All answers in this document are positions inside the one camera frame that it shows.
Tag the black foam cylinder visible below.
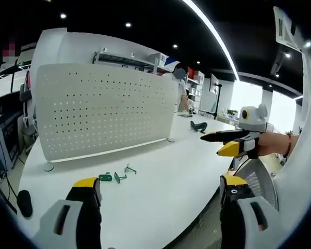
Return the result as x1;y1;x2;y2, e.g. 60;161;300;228
16;189;34;219

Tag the person's right hand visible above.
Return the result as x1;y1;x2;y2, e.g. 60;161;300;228
258;131;291;157

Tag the dark green curved band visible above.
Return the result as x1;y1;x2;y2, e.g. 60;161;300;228
190;120;208;134

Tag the dark equipment desk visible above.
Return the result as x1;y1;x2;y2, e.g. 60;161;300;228
0;95;25;171

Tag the green hook assembly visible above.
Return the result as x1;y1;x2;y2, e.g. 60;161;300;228
114;171;128;185

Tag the red bead bracelet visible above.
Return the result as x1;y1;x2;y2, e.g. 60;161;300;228
282;130;294;159

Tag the black floor cable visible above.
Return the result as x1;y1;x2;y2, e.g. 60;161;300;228
0;165;19;200

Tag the grey mesh office chair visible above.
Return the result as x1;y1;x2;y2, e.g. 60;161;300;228
229;155;280;211

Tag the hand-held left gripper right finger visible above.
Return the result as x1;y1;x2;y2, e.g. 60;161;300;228
219;174;284;249

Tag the white board panel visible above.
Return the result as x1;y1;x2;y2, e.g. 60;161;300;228
200;73;220;115

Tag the white metal shelving rack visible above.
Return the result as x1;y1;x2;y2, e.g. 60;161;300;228
92;47;169;76

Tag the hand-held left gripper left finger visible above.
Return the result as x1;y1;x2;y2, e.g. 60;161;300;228
32;177;103;249

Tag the green oval plate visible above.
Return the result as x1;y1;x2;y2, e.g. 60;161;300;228
98;172;113;183

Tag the white perforated mounting plate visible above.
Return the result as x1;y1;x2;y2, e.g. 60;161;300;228
35;63;179;172

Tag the black pole stand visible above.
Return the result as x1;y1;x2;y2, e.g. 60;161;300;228
213;82;221;120

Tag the white storage shelf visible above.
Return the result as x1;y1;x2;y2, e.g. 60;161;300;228
186;67;206;111

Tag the grey metal hook assembly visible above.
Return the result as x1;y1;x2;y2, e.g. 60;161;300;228
123;163;137;175

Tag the person's white shirt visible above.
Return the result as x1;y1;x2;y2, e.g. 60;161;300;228
272;5;311;249

